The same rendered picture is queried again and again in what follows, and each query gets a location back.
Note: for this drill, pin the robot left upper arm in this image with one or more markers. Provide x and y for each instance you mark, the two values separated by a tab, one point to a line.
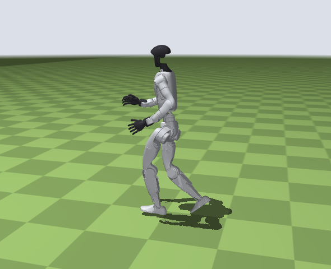
162	84

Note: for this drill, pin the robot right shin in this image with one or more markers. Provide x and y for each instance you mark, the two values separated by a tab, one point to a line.
185	184

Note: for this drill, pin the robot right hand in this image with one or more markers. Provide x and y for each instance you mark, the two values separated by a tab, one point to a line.
133	100

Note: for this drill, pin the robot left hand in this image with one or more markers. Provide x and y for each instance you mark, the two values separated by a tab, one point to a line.
138	125

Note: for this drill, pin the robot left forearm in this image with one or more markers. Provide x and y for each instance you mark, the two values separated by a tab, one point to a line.
161	113

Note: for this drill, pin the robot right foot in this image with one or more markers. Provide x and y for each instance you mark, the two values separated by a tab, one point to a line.
199	204

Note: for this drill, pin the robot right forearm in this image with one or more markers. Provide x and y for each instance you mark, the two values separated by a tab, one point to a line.
149	103

